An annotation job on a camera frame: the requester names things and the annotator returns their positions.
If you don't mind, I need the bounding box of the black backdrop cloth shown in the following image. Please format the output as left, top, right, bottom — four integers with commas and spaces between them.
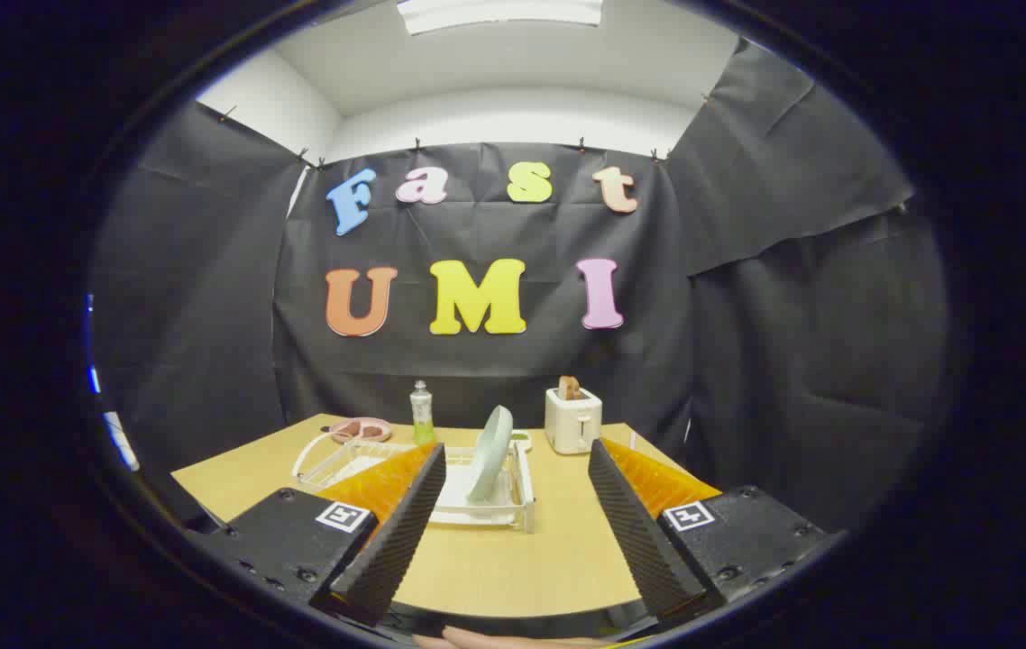
89, 36, 951, 542

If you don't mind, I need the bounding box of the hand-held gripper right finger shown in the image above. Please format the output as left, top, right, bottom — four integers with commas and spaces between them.
587, 439, 847, 623

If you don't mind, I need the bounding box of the computer monitor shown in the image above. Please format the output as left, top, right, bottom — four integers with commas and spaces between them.
85, 293, 105, 395

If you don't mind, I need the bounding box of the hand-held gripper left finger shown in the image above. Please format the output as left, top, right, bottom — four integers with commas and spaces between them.
187, 442, 447, 627

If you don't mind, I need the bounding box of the white object beside monitor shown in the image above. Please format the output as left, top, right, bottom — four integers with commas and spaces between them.
105, 411, 141, 471

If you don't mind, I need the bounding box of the ceiling light panel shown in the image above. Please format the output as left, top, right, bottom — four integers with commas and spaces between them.
396, 0, 604, 35

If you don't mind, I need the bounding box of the pink plate with food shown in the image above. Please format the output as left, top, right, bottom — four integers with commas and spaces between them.
329, 417, 393, 444

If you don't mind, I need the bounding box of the pale green plate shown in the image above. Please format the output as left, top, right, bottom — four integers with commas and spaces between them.
466, 405, 515, 504

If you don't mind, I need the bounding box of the green dish soap bottle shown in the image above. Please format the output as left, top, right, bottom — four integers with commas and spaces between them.
410, 379, 435, 445

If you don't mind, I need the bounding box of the white wire dish rack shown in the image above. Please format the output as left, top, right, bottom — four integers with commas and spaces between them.
292, 431, 536, 535

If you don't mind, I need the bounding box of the white toaster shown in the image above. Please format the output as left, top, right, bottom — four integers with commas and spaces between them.
545, 387, 603, 455

